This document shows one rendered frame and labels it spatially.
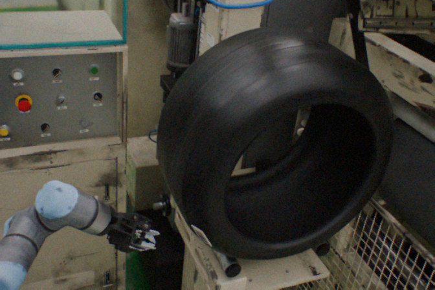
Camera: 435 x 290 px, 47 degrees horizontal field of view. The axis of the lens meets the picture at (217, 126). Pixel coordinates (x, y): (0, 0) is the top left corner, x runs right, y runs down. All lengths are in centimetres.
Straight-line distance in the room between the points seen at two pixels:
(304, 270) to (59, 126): 95
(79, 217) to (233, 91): 41
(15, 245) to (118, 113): 89
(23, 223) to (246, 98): 53
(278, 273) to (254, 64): 68
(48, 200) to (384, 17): 97
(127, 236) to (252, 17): 68
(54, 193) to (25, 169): 80
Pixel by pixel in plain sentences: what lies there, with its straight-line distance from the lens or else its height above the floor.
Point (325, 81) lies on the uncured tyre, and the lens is 113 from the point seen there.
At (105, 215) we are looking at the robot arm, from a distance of 113.
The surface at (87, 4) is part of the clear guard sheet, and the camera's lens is 166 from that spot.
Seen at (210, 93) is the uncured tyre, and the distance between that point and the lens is 113.
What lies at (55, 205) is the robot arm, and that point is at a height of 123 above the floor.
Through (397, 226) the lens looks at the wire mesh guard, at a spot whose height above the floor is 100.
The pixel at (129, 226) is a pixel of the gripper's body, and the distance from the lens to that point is 117.
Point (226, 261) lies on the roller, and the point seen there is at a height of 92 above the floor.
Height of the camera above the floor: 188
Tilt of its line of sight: 29 degrees down
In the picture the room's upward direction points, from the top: 6 degrees clockwise
